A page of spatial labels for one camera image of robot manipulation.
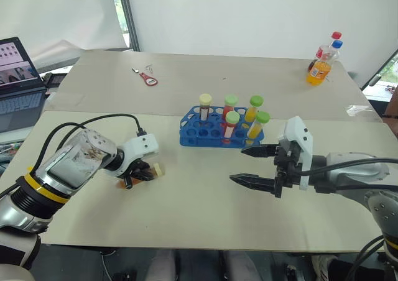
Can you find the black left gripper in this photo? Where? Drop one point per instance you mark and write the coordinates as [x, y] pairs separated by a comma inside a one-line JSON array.
[[130, 178]]

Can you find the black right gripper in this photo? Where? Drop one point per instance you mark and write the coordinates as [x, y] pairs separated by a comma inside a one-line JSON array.
[[287, 172]]

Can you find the brown test tube cream cap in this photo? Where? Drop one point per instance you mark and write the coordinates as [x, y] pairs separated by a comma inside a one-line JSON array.
[[159, 170]]

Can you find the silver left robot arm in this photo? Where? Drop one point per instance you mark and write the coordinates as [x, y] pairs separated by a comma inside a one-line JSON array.
[[71, 163]]

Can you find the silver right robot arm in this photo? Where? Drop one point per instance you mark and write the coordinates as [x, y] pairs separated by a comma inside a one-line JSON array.
[[376, 206]]

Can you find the yellow test tube green cap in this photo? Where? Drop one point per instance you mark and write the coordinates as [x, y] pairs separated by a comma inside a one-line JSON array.
[[258, 127], [253, 107]]

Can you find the red test tube green cap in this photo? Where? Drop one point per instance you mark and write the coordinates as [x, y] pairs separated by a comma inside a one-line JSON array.
[[230, 125], [230, 102]]

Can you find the blue test tube rack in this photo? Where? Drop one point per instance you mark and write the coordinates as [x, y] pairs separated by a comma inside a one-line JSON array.
[[199, 133]]

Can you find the dark red tube yellow cap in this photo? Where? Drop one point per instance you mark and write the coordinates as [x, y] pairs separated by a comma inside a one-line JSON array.
[[205, 110]]

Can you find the red bottle opener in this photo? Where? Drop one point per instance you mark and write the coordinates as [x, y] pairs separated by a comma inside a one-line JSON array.
[[150, 80]]

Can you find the small metal piece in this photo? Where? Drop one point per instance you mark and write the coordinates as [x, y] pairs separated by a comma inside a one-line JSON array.
[[135, 70]]

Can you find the silver hex key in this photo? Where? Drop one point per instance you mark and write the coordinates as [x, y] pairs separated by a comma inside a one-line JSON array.
[[148, 68]]

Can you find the orange soda bottle blue cap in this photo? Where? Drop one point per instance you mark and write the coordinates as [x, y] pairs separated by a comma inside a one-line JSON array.
[[318, 71]]

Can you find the small black device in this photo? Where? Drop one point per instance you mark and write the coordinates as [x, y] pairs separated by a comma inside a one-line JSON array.
[[56, 79]]

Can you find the cola bottle red cap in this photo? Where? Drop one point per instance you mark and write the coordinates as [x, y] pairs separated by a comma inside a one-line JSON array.
[[325, 49]]

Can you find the open grey laptop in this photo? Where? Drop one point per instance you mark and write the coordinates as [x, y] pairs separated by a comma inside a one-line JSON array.
[[18, 91]]

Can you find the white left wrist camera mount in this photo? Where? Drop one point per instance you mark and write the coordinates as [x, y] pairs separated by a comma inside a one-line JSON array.
[[141, 144]]

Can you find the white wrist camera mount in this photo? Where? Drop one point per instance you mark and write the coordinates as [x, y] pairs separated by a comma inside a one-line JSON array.
[[141, 144], [300, 135]]

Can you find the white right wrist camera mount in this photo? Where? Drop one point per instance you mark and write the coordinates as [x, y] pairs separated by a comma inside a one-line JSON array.
[[300, 135]]

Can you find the dark window frame post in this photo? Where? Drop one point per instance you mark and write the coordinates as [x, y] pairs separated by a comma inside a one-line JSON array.
[[129, 16]]

